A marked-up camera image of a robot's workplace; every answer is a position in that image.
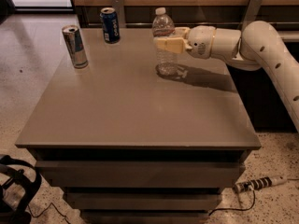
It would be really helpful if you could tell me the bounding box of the thin black floor cable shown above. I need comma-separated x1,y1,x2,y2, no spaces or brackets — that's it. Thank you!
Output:
27,202,72,224

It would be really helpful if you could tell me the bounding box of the black bag with straps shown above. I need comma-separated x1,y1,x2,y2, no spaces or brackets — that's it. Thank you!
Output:
0,154,41,224

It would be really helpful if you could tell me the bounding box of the left metal wall bracket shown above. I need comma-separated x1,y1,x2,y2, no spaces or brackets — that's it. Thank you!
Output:
111,0,126,28

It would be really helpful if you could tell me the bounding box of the silver Red Bull can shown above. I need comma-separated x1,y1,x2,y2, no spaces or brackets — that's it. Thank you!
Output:
62,25,88,69

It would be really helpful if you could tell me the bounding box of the black power cable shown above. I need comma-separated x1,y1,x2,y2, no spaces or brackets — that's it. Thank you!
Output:
207,189,256,217

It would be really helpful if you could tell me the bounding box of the grey drawer cabinet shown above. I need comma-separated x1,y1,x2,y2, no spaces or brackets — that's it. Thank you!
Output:
17,29,260,224

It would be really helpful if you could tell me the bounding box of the clear plastic water bottle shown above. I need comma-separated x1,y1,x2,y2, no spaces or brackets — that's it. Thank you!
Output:
152,7,178,77

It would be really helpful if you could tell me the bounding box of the white power strip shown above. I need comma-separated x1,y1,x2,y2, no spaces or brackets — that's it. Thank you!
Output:
233,175,287,193

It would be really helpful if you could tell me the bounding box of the metal wall bracket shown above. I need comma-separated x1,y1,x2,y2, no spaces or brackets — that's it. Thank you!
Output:
111,0,126,28
238,0,263,31

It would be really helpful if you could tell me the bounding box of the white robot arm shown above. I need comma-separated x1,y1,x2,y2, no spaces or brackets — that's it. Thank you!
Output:
153,21,299,131

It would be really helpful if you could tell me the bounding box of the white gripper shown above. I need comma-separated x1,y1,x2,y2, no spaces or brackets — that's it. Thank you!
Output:
153,25,216,59

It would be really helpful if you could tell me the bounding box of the blue Pepsi can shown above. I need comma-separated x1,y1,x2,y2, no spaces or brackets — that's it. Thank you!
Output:
100,7,121,44

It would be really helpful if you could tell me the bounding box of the right metal wall bracket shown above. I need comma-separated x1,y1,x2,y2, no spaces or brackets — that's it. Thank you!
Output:
238,0,263,31

